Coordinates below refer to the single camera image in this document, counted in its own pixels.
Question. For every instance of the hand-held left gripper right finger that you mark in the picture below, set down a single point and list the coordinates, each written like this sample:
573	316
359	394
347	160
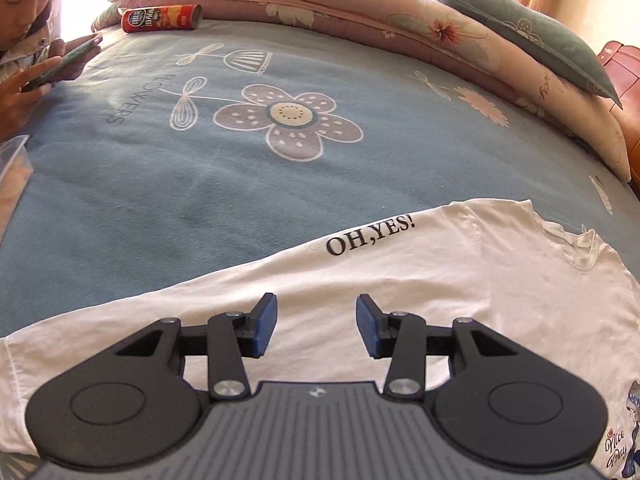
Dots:
367	327

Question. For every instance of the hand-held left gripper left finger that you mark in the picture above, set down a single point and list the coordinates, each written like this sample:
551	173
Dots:
265	325

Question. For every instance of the white printed long-sleeve shirt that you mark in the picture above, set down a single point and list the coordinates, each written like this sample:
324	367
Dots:
450	270

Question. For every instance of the clear plastic container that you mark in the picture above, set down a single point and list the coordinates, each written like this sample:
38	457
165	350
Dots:
12	180

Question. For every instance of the pink floral folded quilt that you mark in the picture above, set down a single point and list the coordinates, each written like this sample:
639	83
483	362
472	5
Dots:
350	5

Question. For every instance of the red snack can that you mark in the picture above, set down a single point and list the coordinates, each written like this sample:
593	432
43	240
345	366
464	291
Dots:
160	18

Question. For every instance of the teal floral pillow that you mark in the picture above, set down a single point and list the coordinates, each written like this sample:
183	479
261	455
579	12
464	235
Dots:
525	35

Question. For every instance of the wooden headboard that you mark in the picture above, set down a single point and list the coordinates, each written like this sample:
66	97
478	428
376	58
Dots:
622	65

